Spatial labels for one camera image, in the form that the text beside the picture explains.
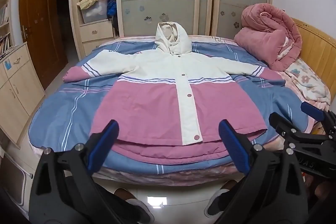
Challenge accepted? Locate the yellow cloth bag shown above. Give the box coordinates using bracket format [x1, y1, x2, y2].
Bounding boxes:
[77, 0, 102, 10]

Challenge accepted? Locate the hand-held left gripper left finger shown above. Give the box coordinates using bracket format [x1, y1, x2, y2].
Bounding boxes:
[28, 119, 137, 224]

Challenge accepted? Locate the rolled pink quilt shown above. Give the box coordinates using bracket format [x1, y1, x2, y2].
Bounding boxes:
[234, 3, 303, 72]

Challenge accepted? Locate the brown wooden door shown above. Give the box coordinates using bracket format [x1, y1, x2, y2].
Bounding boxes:
[19, 0, 69, 90]

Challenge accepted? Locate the light wooden cabinet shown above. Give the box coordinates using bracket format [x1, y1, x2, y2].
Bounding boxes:
[0, 42, 46, 149]

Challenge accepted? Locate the pink and white hooded jacket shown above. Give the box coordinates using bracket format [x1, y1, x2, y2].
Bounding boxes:
[62, 21, 285, 159]

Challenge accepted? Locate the wooden bed headboard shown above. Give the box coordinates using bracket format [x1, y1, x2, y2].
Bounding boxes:
[291, 18, 336, 89]

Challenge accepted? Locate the translucent storage box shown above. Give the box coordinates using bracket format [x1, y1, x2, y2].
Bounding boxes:
[81, 0, 110, 24]

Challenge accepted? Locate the person's slippered foot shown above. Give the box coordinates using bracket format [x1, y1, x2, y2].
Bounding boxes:
[204, 179, 238, 217]
[114, 187, 155, 224]

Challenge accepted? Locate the person's left slippered foot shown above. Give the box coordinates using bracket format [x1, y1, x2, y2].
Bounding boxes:
[114, 187, 155, 224]

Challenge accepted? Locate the blue plaid blanket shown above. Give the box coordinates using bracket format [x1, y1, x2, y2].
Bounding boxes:
[28, 39, 311, 175]

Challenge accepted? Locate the bookshelf with books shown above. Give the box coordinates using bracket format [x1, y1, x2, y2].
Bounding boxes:
[0, 0, 14, 57]

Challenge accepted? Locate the pink patterned bed sheet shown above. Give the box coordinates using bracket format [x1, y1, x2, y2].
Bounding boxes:
[34, 34, 315, 188]

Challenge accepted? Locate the floral cream sheet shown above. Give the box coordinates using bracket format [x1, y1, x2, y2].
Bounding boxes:
[284, 58, 332, 107]

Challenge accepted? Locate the blue cloth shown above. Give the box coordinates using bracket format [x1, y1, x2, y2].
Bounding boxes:
[106, 0, 117, 18]

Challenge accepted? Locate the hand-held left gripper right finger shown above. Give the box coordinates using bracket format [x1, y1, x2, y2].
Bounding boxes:
[215, 119, 309, 224]

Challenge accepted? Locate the person's right slippered foot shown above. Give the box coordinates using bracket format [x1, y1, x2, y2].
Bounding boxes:
[204, 179, 238, 217]

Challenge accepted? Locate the cream wardrobe drawer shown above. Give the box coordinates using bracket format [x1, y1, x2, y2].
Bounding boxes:
[82, 39, 116, 57]
[80, 20, 115, 42]

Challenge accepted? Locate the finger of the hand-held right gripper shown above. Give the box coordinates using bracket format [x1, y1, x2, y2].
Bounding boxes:
[301, 101, 336, 133]
[268, 112, 305, 143]

